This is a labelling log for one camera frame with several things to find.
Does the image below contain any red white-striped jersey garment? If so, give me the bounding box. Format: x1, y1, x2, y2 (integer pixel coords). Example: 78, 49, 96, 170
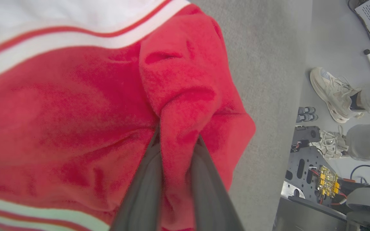
0, 0, 256, 231

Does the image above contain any black floor cable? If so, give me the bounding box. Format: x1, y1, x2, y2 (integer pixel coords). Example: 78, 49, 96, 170
350, 164, 370, 181

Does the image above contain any yellow connector block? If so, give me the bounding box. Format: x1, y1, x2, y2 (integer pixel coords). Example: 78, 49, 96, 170
316, 165, 340, 197

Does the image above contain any grey fabric sofa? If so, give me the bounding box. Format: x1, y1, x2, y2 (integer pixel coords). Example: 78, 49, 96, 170
190, 0, 314, 231

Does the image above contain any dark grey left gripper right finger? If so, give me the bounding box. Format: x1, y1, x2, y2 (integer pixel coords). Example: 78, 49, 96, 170
189, 135, 245, 231

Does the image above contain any beige sneaker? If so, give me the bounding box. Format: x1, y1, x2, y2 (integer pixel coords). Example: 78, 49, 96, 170
310, 126, 350, 160
310, 67, 367, 124

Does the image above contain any grey caster wheel pair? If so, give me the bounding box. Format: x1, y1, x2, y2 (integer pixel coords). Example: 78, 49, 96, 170
296, 107, 318, 123

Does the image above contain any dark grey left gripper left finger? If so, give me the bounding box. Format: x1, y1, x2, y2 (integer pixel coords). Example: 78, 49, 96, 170
110, 126, 164, 231

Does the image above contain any grey rounded robot waist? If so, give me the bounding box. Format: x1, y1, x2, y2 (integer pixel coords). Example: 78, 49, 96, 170
346, 163, 370, 231

